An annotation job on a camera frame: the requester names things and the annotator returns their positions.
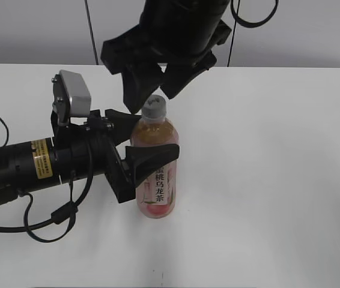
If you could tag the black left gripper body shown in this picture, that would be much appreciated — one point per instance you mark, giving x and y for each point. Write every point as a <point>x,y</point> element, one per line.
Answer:
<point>76,148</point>

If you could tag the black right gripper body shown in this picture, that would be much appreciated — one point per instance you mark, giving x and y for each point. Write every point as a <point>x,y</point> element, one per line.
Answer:
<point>180,32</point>

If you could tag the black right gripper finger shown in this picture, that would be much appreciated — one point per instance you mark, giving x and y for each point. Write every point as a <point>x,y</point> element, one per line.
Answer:
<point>177,77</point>
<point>140,80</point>

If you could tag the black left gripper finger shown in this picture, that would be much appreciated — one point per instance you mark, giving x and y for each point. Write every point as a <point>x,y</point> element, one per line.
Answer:
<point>120,125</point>
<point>144,161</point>

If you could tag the white bottle cap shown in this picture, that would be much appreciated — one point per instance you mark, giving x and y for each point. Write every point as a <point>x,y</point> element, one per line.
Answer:
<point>154,108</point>

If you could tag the peach oolong tea bottle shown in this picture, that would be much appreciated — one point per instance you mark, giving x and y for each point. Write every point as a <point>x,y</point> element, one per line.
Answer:
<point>156,196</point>

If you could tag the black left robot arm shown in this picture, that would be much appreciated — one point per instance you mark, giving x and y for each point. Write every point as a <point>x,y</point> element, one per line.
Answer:
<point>27,167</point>

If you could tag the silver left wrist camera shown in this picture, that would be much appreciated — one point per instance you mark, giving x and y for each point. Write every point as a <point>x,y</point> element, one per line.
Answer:
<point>71,97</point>

